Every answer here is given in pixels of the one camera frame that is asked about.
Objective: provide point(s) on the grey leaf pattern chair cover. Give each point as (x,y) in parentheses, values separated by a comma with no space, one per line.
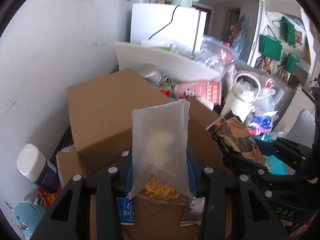
(302,127)

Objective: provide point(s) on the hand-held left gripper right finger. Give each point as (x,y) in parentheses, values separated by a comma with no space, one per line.
(191,180)

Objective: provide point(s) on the brown cardboard box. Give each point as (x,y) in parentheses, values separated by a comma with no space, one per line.
(100,110)

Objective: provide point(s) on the white fridge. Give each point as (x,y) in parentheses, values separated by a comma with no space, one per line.
(150,22)

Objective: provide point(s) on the clear plastic bag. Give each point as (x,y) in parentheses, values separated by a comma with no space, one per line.
(212,47)

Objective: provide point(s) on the person's right hand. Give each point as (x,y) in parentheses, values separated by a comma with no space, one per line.
(287,225)

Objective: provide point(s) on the white bottle with navy label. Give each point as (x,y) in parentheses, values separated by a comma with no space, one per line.
(32,160)

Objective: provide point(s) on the large green tote bag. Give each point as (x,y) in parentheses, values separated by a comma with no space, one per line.
(270,46)

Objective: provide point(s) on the tilted green tote bag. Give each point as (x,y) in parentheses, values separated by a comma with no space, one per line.
(288,30)

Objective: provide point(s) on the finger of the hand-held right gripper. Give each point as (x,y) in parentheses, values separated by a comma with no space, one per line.
(250,166)
(266,148)

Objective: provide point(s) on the translucent white snack packet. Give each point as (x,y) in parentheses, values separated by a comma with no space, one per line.
(160,140)

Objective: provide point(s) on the small green tote bag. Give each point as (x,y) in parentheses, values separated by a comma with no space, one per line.
(291,63)

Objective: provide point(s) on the silver metal can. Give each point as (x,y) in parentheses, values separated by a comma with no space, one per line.
(150,72)

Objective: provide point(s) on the red cola bottle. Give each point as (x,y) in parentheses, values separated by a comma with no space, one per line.
(225,52)

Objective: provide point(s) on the brown black snack packet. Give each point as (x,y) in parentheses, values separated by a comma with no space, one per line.
(235,135)

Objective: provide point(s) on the pink paper cup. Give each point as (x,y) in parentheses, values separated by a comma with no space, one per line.
(197,91)

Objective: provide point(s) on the silver snack packet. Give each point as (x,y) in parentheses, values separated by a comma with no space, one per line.
(191,212)

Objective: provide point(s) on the clear bag of yellow crisps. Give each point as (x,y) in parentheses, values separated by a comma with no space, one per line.
(160,191)

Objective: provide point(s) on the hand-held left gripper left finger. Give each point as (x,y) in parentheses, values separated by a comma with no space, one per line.
(128,175)

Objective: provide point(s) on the light blue plastic gadget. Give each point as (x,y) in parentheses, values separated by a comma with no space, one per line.
(27,217)

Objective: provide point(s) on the green white box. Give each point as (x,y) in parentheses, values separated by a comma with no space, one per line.
(155,45)

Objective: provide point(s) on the blue tablet tube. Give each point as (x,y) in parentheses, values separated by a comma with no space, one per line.
(127,211)

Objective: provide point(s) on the blue snack bag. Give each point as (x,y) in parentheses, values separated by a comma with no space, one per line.
(262,122)

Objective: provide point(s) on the colourful hanging bag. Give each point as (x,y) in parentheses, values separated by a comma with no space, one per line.
(263,65)

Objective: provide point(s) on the red packet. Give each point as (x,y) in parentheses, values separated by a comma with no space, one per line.
(48,196)

